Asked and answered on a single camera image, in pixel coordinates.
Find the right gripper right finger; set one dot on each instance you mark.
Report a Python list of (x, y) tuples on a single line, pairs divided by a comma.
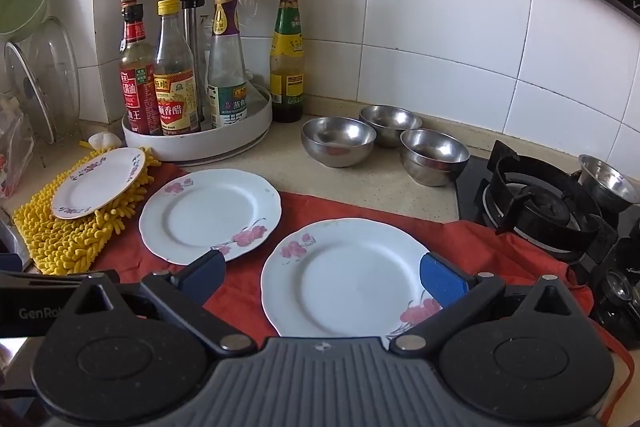
[(463, 298)]

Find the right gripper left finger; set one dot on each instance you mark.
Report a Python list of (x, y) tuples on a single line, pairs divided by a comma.
[(179, 299)]

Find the large white floral plate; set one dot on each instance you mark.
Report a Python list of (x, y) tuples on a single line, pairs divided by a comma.
[(347, 277)]

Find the small white floral plate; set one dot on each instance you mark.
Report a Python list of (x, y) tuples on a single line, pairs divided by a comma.
[(97, 182)]

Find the steel bowl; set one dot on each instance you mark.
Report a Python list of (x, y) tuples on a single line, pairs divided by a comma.
[(337, 142), (389, 122), (610, 189), (432, 158)]

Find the red cloth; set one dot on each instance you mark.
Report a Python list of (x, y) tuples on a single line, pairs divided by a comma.
[(471, 247)]

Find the yellow chenille mat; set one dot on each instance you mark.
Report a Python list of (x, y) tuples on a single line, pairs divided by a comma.
[(64, 247)]

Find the black gas stove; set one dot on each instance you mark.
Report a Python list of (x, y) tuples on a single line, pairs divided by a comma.
[(546, 206)]

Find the white two-tier spice rack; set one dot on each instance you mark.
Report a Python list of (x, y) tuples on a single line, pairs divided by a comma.
[(207, 145)]

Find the plastic bag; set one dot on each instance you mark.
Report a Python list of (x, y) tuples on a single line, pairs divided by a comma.
[(16, 145)]

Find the steel bowl behind stove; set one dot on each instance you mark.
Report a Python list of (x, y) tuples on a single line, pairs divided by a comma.
[(610, 189)]

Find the yellow cap vinegar bottle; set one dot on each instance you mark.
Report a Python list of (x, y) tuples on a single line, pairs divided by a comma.
[(174, 76)]

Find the purple neck clear bottle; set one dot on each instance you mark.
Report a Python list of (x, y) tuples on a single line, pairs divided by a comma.
[(226, 81)]

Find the red label soy sauce bottle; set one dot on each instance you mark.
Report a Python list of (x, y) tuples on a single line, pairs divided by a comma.
[(136, 71)]

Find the glass pot lid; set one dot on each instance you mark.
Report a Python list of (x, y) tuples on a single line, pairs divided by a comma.
[(45, 81)]

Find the green yellow label sauce bottle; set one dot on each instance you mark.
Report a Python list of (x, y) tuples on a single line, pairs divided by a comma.
[(287, 64)]

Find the steel rack pole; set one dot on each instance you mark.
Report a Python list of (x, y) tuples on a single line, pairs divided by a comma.
[(192, 35)]

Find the green plastic colander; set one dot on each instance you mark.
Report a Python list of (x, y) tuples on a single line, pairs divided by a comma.
[(19, 19)]

